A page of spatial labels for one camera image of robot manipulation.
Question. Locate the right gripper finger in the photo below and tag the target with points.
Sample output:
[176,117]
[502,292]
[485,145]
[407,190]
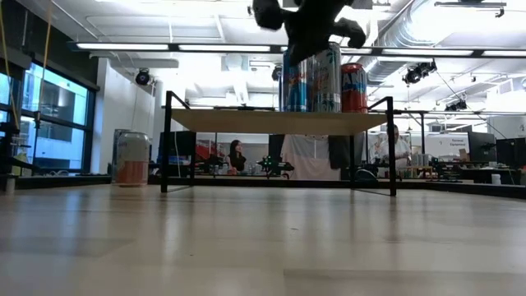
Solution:
[353,35]
[267,14]

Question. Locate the red Fanta can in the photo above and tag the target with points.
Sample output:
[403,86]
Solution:
[354,88]

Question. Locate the white Celsius can palm print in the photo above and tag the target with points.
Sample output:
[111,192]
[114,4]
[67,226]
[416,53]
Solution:
[326,82]

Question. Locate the white Celsius Peach Vibe can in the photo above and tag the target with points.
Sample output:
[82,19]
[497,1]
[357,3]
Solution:
[311,90]

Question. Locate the black background robot arm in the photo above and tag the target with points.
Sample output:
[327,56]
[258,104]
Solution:
[446,168]

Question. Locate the white orange beverage can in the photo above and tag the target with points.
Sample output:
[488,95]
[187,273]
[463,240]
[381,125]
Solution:
[132,158]

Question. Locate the black ceiling spotlight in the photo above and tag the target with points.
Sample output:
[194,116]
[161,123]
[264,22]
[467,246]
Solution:
[419,72]
[457,105]
[142,77]
[276,73]

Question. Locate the person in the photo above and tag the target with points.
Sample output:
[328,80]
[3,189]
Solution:
[400,150]
[237,158]

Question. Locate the white hanging cloth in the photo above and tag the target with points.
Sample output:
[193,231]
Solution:
[312,158]

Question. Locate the overhead light bar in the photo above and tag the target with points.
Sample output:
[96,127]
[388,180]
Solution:
[123,46]

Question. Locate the white sign board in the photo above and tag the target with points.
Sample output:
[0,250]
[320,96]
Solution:
[456,144]

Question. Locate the background robot green lights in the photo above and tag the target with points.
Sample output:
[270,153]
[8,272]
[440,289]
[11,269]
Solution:
[273,166]

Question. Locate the black computer monitor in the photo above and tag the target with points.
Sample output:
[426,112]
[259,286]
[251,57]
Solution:
[481,146]
[178,146]
[511,153]

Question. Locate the white cup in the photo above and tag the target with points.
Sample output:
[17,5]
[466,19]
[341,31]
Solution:
[496,178]

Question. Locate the large glass window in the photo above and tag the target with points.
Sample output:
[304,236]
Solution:
[61,123]

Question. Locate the silver ventilation duct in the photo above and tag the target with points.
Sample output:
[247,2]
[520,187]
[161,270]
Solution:
[415,24]

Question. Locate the wooden shelf black frame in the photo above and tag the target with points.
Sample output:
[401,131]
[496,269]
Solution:
[275,123]

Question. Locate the black aluminium rail frame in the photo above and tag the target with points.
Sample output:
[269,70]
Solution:
[61,181]

